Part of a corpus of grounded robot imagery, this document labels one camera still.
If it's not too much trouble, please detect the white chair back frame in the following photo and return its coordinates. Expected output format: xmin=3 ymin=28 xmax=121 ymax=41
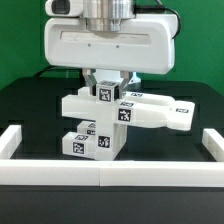
xmin=62 ymin=87 xmax=195 ymax=131

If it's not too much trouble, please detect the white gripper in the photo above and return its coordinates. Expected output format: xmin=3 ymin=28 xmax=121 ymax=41
xmin=44 ymin=0 xmax=176 ymax=98

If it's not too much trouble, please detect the white fence wall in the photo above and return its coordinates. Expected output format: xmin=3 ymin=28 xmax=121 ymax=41
xmin=202 ymin=128 xmax=224 ymax=162
xmin=0 ymin=125 xmax=22 ymax=160
xmin=0 ymin=160 xmax=224 ymax=187

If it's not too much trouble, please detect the small tagged cube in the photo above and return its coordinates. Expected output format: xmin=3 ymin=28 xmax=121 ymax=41
xmin=96 ymin=80 xmax=119 ymax=104

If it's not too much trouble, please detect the white left fence wall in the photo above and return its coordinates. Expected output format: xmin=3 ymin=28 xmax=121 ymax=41
xmin=0 ymin=125 xmax=22 ymax=160

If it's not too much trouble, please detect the white right fence wall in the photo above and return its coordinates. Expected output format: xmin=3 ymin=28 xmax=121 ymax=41
xmin=202 ymin=128 xmax=224 ymax=162

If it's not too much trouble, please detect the white chair seat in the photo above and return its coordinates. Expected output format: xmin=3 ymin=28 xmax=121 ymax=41
xmin=95 ymin=121 xmax=127 ymax=161

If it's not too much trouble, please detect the white front fence wall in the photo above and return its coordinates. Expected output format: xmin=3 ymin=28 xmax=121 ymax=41
xmin=0 ymin=160 xmax=224 ymax=187

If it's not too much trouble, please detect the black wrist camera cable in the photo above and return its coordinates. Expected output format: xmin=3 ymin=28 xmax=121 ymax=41
xmin=134 ymin=3 xmax=183 ymax=38

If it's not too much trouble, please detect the black hose cable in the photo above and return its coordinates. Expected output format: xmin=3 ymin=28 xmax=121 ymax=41
xmin=32 ymin=66 xmax=84 ymax=79

